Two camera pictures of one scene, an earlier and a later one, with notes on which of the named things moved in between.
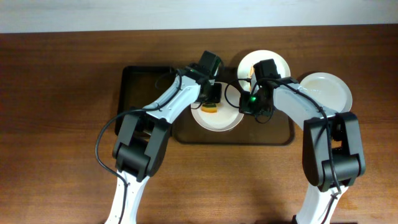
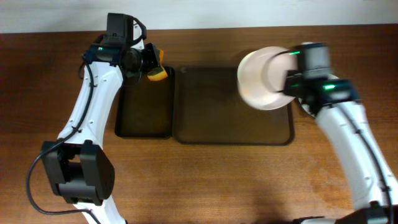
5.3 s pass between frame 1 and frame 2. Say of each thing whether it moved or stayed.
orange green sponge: moved
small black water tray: stayed
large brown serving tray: stayed
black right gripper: moved
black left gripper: moved
